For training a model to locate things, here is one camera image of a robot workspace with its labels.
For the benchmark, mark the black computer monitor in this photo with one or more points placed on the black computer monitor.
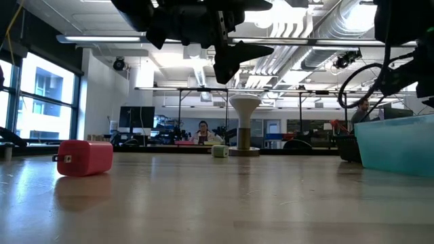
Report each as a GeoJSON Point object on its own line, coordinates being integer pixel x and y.
{"type": "Point", "coordinates": [135, 117]}

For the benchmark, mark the mint green wall charger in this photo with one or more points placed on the mint green wall charger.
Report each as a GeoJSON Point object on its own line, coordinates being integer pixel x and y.
{"type": "Point", "coordinates": [219, 151]}

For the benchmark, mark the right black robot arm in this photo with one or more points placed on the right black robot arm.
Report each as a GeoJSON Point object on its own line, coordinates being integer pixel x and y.
{"type": "Point", "coordinates": [407, 74]}

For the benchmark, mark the person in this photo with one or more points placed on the person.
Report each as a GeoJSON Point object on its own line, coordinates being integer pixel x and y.
{"type": "Point", "coordinates": [360, 113]}
{"type": "Point", "coordinates": [203, 133]}

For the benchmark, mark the white dome brass base lamp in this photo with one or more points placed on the white dome brass base lamp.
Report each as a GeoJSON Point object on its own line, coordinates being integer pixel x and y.
{"type": "Point", "coordinates": [245, 108]}

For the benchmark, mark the red desk lamp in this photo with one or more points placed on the red desk lamp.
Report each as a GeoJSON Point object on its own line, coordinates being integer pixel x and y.
{"type": "Point", "coordinates": [335, 122]}

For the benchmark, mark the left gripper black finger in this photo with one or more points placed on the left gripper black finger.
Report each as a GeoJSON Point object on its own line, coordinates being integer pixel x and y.
{"type": "Point", "coordinates": [234, 61]}
{"type": "Point", "coordinates": [254, 4]}

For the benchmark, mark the blue storage bin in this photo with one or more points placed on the blue storage bin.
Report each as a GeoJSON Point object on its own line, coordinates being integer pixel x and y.
{"type": "Point", "coordinates": [274, 136]}

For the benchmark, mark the black mesh basket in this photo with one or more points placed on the black mesh basket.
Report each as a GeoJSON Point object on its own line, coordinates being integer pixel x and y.
{"type": "Point", "coordinates": [347, 149]}

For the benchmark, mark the long ceiling light bar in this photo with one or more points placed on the long ceiling light bar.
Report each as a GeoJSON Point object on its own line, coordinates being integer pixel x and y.
{"type": "Point", "coordinates": [101, 38]}

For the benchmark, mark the background black gantry frame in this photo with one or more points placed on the background black gantry frame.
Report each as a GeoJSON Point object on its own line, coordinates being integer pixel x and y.
{"type": "Point", "coordinates": [300, 112]}
{"type": "Point", "coordinates": [179, 108]}

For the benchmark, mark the coral red wall charger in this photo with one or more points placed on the coral red wall charger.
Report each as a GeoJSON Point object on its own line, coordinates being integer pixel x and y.
{"type": "Point", "coordinates": [86, 157]}

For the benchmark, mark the teal translucent plastic bin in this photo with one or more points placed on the teal translucent plastic bin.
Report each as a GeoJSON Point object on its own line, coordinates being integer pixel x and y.
{"type": "Point", "coordinates": [396, 149]}

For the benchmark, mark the large office window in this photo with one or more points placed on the large office window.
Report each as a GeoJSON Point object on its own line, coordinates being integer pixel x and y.
{"type": "Point", "coordinates": [44, 84]}

